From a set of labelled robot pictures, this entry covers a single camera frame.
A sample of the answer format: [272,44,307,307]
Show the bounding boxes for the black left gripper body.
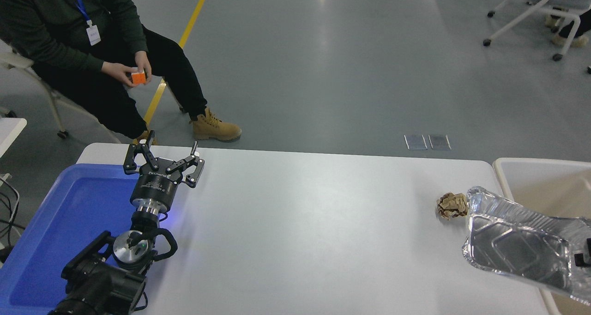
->
[130,167,183,213]

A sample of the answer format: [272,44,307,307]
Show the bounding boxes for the silver foil tray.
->
[463,186,591,306]

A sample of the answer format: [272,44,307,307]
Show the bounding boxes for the grey floor plate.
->
[404,134,428,151]
[428,134,452,151]

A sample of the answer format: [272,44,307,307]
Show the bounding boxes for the person's right hand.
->
[102,62,139,89]

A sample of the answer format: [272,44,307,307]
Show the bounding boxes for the person's left hand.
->
[133,51,153,83]

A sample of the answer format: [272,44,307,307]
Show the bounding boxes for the large pale bin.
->
[493,157,591,315]

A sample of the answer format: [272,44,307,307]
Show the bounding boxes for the blue plastic tray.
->
[0,164,155,315]

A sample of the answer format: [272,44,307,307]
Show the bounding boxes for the pale folding chair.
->
[0,40,187,143]

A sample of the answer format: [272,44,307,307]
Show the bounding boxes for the white name badge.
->
[86,22,101,47]

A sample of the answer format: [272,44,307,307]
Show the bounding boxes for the small white table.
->
[0,117,27,158]

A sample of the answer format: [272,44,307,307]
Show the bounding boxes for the crumpled tan paper ball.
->
[436,193,469,220]

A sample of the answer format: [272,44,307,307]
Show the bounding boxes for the seated person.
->
[0,0,243,143]

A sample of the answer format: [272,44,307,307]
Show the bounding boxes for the white wheeled chair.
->
[482,0,591,62]

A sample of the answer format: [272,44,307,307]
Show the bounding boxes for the black cables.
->
[0,173,22,256]

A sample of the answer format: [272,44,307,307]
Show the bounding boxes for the blue lanyard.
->
[50,0,93,25]

